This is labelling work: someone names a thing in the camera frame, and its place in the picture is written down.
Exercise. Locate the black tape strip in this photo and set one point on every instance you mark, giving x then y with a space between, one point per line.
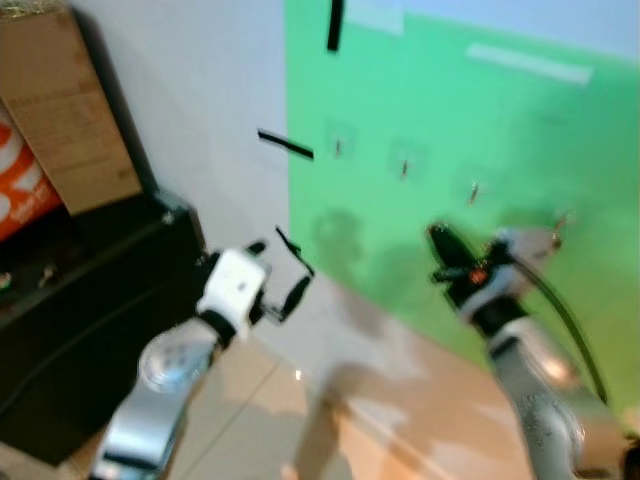
335 25
285 145
295 252

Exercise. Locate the green wall sheet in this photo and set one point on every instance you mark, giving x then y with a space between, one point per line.
470 120

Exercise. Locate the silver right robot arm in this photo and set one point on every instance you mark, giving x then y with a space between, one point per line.
545 400

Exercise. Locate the black cabinet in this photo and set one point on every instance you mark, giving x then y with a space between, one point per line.
80 330

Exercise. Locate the brown cardboard box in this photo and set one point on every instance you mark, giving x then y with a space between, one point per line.
62 110

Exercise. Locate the long white tape strip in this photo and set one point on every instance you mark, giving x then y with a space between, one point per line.
530 63

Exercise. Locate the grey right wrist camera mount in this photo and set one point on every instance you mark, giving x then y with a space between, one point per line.
520 262

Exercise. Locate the small clear wall hook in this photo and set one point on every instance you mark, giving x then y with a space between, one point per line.
473 190
566 216
338 147
404 168

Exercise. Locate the brass keys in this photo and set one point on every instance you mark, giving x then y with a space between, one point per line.
558 236

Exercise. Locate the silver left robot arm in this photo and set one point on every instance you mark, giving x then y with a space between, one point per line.
160 385

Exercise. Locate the short white tape strip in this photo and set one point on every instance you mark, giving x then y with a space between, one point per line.
375 15

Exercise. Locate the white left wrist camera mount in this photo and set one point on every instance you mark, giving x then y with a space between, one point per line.
235 285

